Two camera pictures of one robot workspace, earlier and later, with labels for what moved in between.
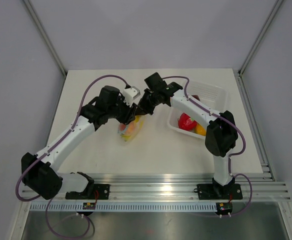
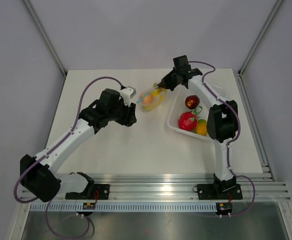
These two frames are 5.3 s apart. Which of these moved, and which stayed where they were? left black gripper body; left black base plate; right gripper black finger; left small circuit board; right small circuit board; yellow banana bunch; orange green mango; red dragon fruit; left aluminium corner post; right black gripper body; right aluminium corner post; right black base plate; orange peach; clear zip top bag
Moved: right black gripper body; orange peach; yellow banana bunch; clear zip top bag; right gripper black finger
Stayed: right black base plate; red dragon fruit; right small circuit board; left aluminium corner post; right aluminium corner post; orange green mango; left small circuit board; left black base plate; left black gripper body
